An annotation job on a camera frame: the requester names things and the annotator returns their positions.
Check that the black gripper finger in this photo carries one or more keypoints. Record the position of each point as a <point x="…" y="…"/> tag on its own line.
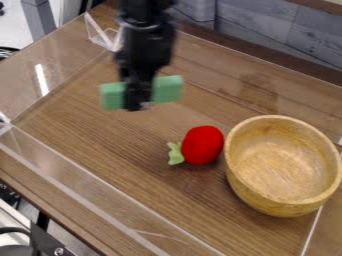
<point x="138" y="91"/>

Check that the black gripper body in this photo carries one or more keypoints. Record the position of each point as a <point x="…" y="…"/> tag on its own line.
<point x="146" y="49"/>

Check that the green foam block stick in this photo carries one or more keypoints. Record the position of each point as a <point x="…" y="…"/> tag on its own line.
<point x="166" y="91"/>

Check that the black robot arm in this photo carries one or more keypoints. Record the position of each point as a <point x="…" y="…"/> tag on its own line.
<point x="143" y="12"/>

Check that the brown wooden bowl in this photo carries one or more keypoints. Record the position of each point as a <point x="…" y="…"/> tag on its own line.
<point x="284" y="165"/>

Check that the red plush strawberry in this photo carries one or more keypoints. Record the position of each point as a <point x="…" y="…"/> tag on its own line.
<point x="200" y="148"/>

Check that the black clamp under table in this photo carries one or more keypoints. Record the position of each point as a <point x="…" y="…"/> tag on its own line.
<point x="45" y="244"/>

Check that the clear acrylic corner bracket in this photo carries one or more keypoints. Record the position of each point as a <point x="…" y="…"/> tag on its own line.
<point x="106" y="38"/>

